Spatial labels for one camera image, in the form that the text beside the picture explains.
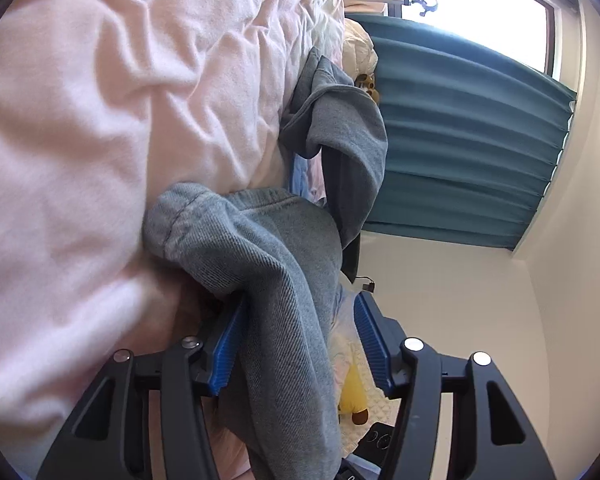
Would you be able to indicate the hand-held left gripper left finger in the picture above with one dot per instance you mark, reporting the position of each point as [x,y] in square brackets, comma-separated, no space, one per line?
[227,355]

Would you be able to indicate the yellow plush pillow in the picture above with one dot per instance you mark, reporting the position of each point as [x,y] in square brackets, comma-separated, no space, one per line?
[352,390]

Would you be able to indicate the white quilted pillow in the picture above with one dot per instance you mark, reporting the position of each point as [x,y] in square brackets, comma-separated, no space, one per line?
[375,410]

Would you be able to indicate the cream crumpled duvet pile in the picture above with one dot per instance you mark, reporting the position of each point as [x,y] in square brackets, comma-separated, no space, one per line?
[360,45]

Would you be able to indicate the mustard yellow cloth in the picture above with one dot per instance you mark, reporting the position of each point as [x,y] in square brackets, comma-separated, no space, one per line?
[367,87]

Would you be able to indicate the pastel quilted bed blanket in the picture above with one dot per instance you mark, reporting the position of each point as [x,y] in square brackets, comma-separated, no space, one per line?
[105,135]

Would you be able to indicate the wall outlet with charger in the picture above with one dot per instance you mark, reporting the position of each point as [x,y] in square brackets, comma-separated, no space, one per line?
[367,285]

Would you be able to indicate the wide blue curtain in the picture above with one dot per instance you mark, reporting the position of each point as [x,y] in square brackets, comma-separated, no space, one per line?
[455,150]

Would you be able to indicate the bright window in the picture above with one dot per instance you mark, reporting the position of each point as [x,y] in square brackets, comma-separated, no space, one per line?
[480,5]

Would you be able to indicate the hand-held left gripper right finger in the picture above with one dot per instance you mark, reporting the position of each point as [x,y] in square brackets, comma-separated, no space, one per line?
[372,345]

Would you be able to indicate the grey-blue denim jeans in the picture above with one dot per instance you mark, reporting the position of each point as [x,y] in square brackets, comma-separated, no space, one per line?
[280,285]

